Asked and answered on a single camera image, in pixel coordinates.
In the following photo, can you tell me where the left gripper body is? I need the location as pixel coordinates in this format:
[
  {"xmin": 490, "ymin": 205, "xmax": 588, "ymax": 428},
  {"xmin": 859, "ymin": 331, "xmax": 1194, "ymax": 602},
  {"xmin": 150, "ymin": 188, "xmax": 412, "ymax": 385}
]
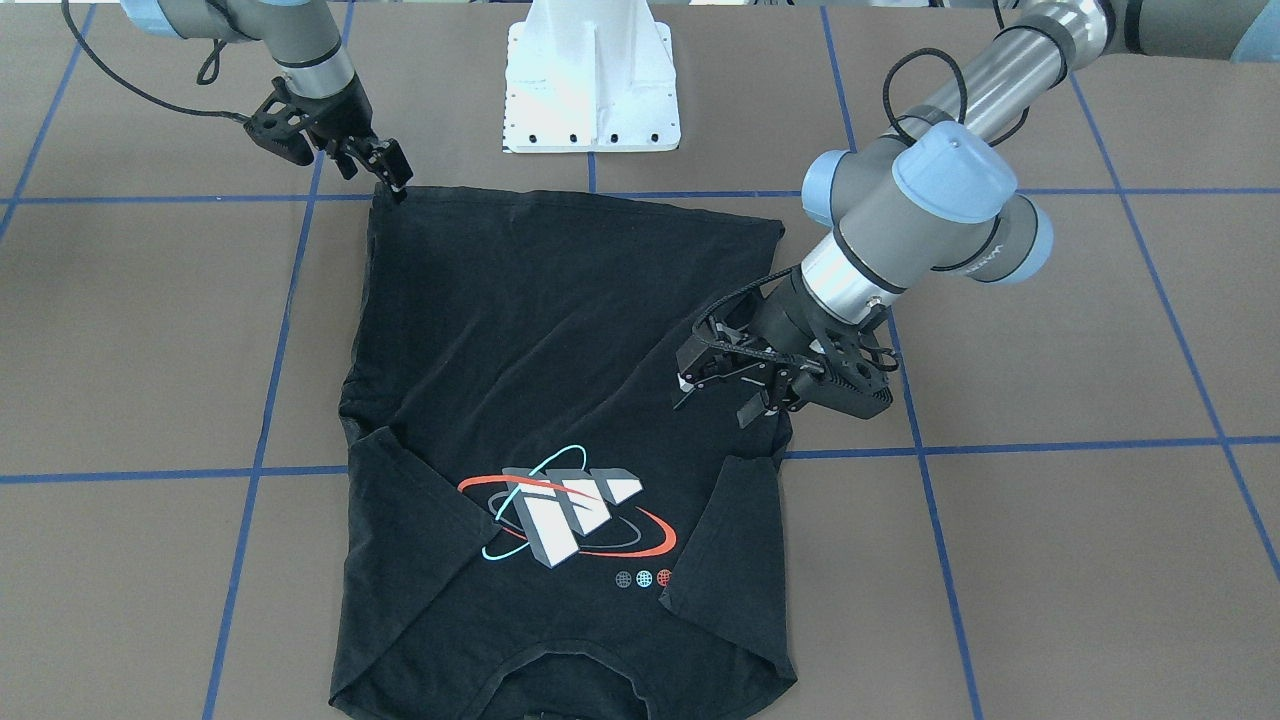
[{"xmin": 695, "ymin": 270, "xmax": 896, "ymax": 419}]

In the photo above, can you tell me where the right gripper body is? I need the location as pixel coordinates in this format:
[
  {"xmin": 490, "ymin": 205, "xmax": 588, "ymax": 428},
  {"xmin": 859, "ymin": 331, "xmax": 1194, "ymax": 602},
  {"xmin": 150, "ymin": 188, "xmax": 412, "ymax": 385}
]
[{"xmin": 246, "ymin": 77, "xmax": 374, "ymax": 167}]

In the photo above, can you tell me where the black graphic t-shirt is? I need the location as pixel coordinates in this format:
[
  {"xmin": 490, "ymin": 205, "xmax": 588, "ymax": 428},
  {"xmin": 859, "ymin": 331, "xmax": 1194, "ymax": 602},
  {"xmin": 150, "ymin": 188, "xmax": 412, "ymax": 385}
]
[{"xmin": 329, "ymin": 187, "xmax": 796, "ymax": 719}]

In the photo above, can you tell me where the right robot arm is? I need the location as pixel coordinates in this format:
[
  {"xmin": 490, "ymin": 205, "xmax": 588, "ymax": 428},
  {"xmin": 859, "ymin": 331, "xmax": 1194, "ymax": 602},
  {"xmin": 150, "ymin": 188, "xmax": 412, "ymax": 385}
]
[{"xmin": 122, "ymin": 1, "xmax": 413, "ymax": 199}]

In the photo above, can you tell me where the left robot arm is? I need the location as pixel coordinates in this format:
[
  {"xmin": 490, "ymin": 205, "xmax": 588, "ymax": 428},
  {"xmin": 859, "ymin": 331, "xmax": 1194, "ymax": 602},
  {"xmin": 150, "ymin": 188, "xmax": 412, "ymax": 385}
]
[{"xmin": 673, "ymin": 1, "xmax": 1277, "ymax": 427}]

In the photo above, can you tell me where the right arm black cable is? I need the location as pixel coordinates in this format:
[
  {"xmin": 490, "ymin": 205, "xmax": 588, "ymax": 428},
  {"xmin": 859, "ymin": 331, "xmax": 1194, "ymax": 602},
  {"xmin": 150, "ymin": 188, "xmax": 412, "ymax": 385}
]
[{"xmin": 60, "ymin": 0, "xmax": 261, "ymax": 126}]

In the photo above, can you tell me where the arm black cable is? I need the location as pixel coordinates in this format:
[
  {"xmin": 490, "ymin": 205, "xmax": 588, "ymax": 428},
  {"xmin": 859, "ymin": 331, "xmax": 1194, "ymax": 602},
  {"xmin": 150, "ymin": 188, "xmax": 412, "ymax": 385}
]
[
  {"xmin": 882, "ymin": 0, "xmax": 1030, "ymax": 151},
  {"xmin": 60, "ymin": 0, "xmax": 261, "ymax": 126}
]

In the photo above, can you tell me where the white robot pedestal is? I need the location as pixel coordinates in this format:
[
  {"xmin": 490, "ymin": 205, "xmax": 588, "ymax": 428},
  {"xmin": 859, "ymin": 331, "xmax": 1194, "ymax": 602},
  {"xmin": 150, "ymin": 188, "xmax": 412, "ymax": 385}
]
[{"xmin": 502, "ymin": 1, "xmax": 682, "ymax": 154}]

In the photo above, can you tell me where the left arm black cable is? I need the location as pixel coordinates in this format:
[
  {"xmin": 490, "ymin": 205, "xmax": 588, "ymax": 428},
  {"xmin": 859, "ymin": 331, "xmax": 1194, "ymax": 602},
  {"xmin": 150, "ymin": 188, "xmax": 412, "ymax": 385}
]
[{"xmin": 882, "ymin": 0, "xmax": 1030, "ymax": 151}]

